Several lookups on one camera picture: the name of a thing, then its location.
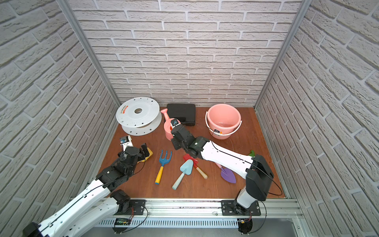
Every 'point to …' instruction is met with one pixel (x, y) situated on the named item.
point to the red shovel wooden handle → (195, 163)
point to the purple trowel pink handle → (227, 174)
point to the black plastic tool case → (185, 112)
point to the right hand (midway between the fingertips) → (179, 134)
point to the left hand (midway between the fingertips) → (137, 143)
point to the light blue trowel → (186, 168)
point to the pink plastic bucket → (222, 120)
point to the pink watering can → (167, 126)
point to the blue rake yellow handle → (163, 161)
